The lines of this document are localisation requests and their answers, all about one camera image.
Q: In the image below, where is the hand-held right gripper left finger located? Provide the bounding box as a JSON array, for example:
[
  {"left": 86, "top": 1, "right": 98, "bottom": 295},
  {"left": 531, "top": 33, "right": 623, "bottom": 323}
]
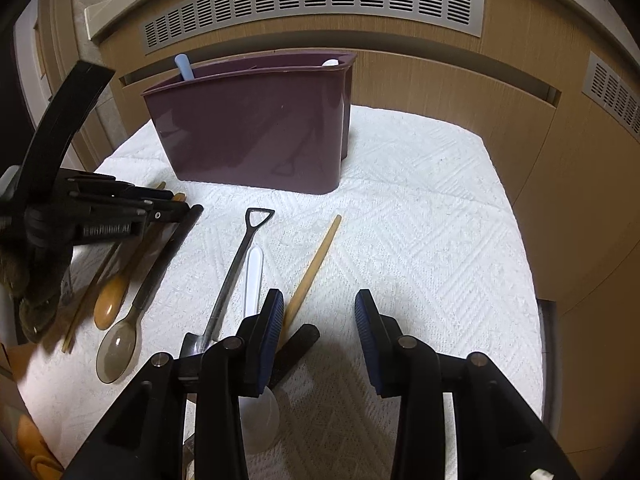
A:
[{"left": 62, "top": 288, "right": 285, "bottom": 480}]

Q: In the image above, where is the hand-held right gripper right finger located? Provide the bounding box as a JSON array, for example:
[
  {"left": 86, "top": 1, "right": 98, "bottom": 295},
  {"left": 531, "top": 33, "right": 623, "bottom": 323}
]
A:
[{"left": 354, "top": 290, "right": 581, "bottom": 480}]

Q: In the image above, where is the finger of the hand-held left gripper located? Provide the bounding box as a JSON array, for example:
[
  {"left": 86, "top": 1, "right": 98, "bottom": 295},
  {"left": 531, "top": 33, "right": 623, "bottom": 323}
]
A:
[
  {"left": 75, "top": 199, "right": 191, "bottom": 238},
  {"left": 67, "top": 172, "right": 187, "bottom": 204}
]

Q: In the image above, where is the black textured handle utensil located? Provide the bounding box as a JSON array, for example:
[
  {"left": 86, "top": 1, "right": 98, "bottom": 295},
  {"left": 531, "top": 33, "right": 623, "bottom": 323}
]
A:
[{"left": 270, "top": 324, "right": 321, "bottom": 391}]

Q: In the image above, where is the white plastic spoon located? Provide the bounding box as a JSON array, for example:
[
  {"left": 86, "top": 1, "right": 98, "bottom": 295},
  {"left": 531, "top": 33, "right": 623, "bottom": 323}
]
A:
[{"left": 235, "top": 246, "right": 281, "bottom": 461}]

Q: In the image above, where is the metal shovel-shaped spoon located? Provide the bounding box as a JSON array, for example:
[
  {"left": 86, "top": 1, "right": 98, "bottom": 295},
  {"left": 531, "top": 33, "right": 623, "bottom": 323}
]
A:
[{"left": 180, "top": 207, "right": 276, "bottom": 361}]

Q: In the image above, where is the wooden chopstick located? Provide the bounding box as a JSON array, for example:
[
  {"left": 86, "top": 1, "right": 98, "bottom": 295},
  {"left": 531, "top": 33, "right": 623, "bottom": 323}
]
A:
[
  {"left": 61, "top": 181, "right": 167, "bottom": 353},
  {"left": 277, "top": 214, "right": 342, "bottom": 351}
]

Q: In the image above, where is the brown wooden spoon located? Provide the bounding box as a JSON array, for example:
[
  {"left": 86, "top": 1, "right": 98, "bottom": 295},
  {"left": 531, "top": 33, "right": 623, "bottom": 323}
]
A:
[{"left": 94, "top": 191, "right": 187, "bottom": 332}]

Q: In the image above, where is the purple plastic utensil holder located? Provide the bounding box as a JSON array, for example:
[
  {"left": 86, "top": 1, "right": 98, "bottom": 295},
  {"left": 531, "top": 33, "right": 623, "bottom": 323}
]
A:
[{"left": 141, "top": 51, "right": 358, "bottom": 196}]

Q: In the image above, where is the clear spoon with black handle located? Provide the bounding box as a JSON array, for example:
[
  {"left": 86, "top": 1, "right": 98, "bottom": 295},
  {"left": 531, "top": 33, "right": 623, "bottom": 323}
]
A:
[{"left": 96, "top": 204, "right": 204, "bottom": 385}]

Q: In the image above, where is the white quilted towel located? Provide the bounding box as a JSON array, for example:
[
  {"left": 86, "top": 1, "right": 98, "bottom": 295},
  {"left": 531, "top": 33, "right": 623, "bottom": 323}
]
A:
[{"left": 17, "top": 105, "right": 546, "bottom": 480}]

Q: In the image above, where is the orange object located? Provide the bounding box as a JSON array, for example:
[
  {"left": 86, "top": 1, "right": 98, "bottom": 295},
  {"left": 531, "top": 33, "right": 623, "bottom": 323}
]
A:
[{"left": 15, "top": 407, "right": 66, "bottom": 480}]

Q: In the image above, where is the long grey vent grille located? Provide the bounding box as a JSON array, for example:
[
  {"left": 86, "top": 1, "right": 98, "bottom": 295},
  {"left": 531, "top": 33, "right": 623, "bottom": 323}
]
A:
[{"left": 141, "top": 0, "right": 486, "bottom": 56}]

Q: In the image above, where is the wooden kitchen cabinet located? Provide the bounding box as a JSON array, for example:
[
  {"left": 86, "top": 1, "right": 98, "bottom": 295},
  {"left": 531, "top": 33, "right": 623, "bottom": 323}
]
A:
[{"left": 50, "top": 0, "right": 640, "bottom": 480}]

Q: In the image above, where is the short grey vent grille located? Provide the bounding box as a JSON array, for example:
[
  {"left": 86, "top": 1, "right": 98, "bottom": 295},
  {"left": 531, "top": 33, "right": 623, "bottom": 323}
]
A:
[{"left": 582, "top": 52, "right": 640, "bottom": 136}]

